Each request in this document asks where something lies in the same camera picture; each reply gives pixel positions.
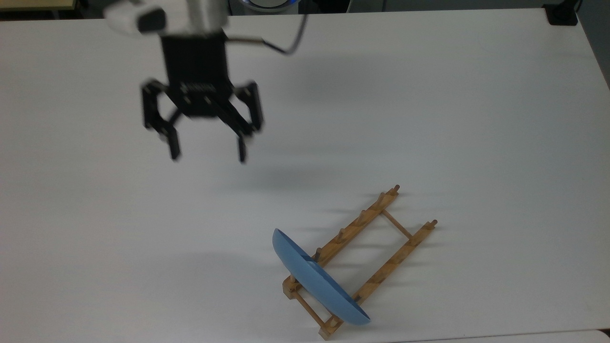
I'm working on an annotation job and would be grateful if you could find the light wooden board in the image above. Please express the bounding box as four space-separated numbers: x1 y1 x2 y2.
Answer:
0 0 78 11

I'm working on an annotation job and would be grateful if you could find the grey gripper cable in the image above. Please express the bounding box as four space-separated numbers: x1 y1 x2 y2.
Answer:
224 13 309 56

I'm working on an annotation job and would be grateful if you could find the black table clamp block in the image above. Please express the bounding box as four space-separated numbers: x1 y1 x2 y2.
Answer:
544 0 583 26

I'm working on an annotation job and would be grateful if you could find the wooden plate rack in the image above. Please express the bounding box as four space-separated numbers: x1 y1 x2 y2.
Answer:
282 185 438 341

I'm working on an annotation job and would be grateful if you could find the blue round plate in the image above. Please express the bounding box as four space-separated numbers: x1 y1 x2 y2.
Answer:
272 228 371 326

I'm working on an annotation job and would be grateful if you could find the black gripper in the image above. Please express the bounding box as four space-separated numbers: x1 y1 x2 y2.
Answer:
141 31 264 164

